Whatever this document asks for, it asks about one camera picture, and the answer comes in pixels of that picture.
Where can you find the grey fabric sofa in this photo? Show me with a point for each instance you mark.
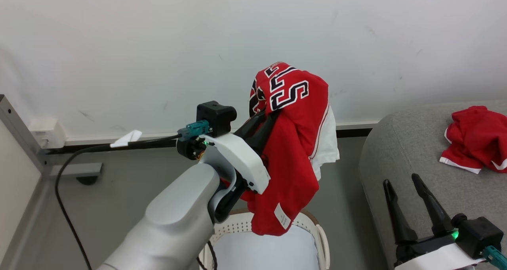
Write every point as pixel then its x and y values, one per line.
pixel 412 151

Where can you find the white laundry basket brown rim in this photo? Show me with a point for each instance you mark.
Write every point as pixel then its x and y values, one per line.
pixel 323 238

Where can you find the white and black baseboard strip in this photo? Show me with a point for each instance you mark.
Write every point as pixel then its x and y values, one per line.
pixel 356 128

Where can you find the black frame foot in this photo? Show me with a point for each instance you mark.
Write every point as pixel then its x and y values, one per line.
pixel 87 180

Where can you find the grey metal frame profile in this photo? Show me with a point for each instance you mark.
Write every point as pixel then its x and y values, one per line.
pixel 23 139

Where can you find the white wall socket box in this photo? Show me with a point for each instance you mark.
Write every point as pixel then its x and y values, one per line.
pixel 47 133

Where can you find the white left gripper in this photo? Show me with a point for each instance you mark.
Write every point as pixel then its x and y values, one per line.
pixel 241 159

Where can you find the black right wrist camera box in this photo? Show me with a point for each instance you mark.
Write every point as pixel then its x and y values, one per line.
pixel 479 234

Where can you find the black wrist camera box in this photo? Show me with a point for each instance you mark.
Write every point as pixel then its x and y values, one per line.
pixel 216 117
pixel 479 234

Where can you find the red jersey with numbers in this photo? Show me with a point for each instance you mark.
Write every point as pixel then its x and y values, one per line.
pixel 295 151

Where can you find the red shorts with white trim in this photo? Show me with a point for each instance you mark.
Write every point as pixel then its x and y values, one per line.
pixel 477 139

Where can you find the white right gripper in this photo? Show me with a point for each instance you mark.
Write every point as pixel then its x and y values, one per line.
pixel 431 254

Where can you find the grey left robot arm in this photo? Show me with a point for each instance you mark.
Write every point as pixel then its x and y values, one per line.
pixel 170 226

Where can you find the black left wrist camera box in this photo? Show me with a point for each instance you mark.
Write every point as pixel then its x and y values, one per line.
pixel 216 117

